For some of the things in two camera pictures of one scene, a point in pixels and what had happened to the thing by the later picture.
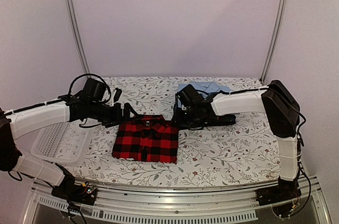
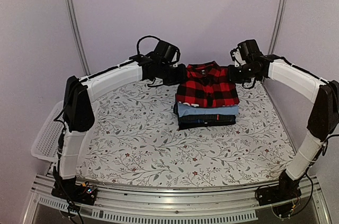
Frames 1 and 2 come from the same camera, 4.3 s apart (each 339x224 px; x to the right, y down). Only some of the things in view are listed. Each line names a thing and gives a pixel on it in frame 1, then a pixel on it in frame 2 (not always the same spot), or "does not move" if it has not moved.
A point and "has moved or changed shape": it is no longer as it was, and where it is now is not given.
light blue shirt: [204, 88] has moved or changed shape
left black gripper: [117, 118] to [182, 79]
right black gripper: [177, 118] to [232, 78]
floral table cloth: [245, 152] does not move
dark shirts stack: [187, 119] does not move
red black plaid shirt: [147, 137] to [207, 84]
